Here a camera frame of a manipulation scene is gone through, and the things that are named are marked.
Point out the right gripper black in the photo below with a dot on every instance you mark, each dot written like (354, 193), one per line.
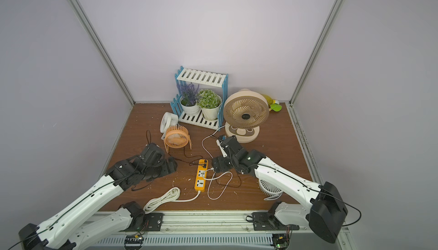
(225, 149)

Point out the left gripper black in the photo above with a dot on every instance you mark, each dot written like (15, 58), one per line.
(164, 165)

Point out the black usb cable orange fan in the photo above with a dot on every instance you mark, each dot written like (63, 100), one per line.
(193, 160)

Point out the orange power strip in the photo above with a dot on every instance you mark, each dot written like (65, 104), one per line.
(200, 181)

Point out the small orange desk fan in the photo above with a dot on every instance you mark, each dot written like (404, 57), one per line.
(177, 137)

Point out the large beige desk fan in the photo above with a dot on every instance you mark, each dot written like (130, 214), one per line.
(244, 112)

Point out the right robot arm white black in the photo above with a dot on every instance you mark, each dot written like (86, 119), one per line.
(323, 209)

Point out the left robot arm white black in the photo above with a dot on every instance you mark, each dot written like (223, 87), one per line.
(68, 230)

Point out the small white fan at back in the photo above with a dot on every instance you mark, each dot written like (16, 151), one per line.
(168, 120)

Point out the white fan front right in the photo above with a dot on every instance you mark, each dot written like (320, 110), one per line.
(272, 192)

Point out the green plant white pot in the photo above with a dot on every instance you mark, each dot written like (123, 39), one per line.
(210, 104)

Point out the lavender plant white pot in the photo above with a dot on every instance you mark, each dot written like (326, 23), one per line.
(188, 98)

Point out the green yellow toy shovel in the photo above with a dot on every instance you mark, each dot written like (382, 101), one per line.
(275, 107)

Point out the yellow watering can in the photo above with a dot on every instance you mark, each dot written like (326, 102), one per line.
(270, 100)

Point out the blue white plant shelf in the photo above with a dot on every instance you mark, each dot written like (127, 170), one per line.
(205, 78)

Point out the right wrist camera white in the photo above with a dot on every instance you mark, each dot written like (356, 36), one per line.
(224, 154)

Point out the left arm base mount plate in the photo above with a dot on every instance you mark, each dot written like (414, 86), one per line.
(151, 222)

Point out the aluminium front rail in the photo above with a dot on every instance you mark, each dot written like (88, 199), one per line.
(216, 229)

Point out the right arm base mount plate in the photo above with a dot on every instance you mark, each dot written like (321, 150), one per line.
(264, 221)

